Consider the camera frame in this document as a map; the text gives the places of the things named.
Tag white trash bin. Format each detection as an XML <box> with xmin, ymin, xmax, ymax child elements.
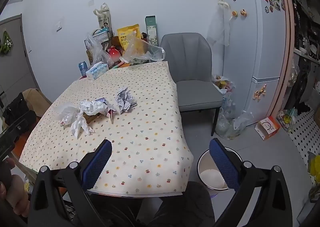
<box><xmin>197</xmin><ymin>148</ymin><xmax>244</xmax><ymax>191</ymax></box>

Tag grey upholstered chair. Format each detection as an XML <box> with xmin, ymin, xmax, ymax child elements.
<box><xmin>160</xmin><ymin>33</ymin><xmax>224</xmax><ymax>137</ymax></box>

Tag floral tablecloth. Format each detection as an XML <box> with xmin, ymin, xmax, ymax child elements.
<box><xmin>19</xmin><ymin>61</ymin><xmax>194</xmax><ymax>196</ymax></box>

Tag person's dark trousers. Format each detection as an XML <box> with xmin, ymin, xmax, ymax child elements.
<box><xmin>140</xmin><ymin>181</ymin><xmax>216</xmax><ymax>227</ymax></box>

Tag plastic bag of snacks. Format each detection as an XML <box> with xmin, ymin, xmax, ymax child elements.
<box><xmin>212</xmin><ymin>74</ymin><xmax>236</xmax><ymax>95</ymax></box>

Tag cream paper bag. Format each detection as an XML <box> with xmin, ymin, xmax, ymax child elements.
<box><xmin>93</xmin><ymin>3</ymin><xmax>112</xmax><ymax>32</ymax></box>

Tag green plush ornament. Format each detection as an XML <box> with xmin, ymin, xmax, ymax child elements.
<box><xmin>0</xmin><ymin>30</ymin><xmax>12</xmax><ymax>55</ymax></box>

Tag black wire basket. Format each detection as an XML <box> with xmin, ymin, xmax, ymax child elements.
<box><xmin>84</xmin><ymin>29</ymin><xmax>113</xmax><ymax>49</ymax></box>

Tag person's left hand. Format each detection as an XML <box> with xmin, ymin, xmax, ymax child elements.
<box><xmin>0</xmin><ymin>157</ymin><xmax>30</xmax><ymax>217</ymax></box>

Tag printed paper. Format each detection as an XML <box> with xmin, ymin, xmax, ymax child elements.
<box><xmin>114</xmin><ymin>87</ymin><xmax>138</xmax><ymax>115</ymax></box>

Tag gold red hanging magnet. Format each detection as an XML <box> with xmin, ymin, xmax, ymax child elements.
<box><xmin>253</xmin><ymin>84</ymin><xmax>267</xmax><ymax>102</ymax></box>

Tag yellow snack bag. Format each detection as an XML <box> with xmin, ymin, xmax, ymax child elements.
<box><xmin>117</xmin><ymin>24</ymin><xmax>141</xmax><ymax>52</ymax></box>

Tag hanging clear plastic cover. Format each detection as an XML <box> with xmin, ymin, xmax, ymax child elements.
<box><xmin>207</xmin><ymin>0</ymin><xmax>237</xmax><ymax>47</ymax></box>

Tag blue drink can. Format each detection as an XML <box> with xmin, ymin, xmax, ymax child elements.
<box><xmin>78</xmin><ymin>61</ymin><xmax>88</xmax><ymax>77</ymax></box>

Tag white tissue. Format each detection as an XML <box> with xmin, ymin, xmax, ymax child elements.
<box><xmin>79</xmin><ymin>100</ymin><xmax>111</xmax><ymax>118</ymax></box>
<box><xmin>70</xmin><ymin>114</ymin><xmax>96</xmax><ymax>139</ymax></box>

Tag brown cardboard piece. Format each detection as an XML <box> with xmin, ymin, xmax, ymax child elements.
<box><xmin>84</xmin><ymin>114</ymin><xmax>102</xmax><ymax>124</ymax></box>

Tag white fridge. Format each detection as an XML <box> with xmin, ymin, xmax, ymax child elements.
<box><xmin>223</xmin><ymin>0</ymin><xmax>287</xmax><ymax>127</ymax></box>

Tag kitchen shelf with dishes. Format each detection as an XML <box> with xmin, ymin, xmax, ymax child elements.
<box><xmin>291</xmin><ymin>0</ymin><xmax>320</xmax><ymax>64</ymax></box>

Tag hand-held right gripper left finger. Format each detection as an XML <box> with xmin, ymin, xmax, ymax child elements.
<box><xmin>27</xmin><ymin>139</ymin><xmax>113</xmax><ymax>227</ymax></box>

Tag purple snack packet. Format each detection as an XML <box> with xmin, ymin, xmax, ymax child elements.
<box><xmin>96</xmin><ymin>97</ymin><xmax>117</xmax><ymax>124</ymax></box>

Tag blue tissue box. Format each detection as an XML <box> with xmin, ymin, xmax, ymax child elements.
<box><xmin>86</xmin><ymin>62</ymin><xmax>109</xmax><ymax>81</ymax></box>

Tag plastic bag of bottles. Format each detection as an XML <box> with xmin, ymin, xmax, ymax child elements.
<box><xmin>215</xmin><ymin>97</ymin><xmax>254</xmax><ymax>140</ymax></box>

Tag tall green box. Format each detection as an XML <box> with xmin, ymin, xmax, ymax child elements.
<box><xmin>145</xmin><ymin>16</ymin><xmax>159</xmax><ymax>46</ymax></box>

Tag grey cabinet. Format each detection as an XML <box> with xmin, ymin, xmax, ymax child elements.
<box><xmin>0</xmin><ymin>14</ymin><xmax>38</xmax><ymax>108</ymax></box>

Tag red pot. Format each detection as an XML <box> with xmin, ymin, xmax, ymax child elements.
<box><xmin>107</xmin><ymin>46</ymin><xmax>123</xmax><ymax>62</ymax></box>

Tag crinkled clear plastic bag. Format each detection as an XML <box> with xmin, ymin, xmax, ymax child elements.
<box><xmin>85</xmin><ymin>33</ymin><xmax>114</xmax><ymax>68</ymax></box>

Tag white dotted floor mat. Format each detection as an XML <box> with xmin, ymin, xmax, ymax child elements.
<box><xmin>289</xmin><ymin>110</ymin><xmax>320</xmax><ymax>163</ymax></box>

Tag orange white cardboard box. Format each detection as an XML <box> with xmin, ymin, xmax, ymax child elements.
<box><xmin>254</xmin><ymin>116</ymin><xmax>281</xmax><ymax>141</ymax></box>

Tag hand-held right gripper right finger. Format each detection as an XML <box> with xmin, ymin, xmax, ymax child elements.
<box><xmin>209</xmin><ymin>138</ymin><xmax>293</xmax><ymax>227</ymax></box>

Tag black bag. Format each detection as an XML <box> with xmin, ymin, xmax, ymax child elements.
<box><xmin>2</xmin><ymin>92</ymin><xmax>37</xmax><ymax>134</ymax></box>

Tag colourful printed bag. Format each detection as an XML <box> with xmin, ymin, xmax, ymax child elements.
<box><xmin>277</xmin><ymin>108</ymin><xmax>298</xmax><ymax>134</ymax></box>

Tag large clear plastic bag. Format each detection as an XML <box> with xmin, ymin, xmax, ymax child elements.
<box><xmin>122</xmin><ymin>31</ymin><xmax>166</xmax><ymax>64</ymax></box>

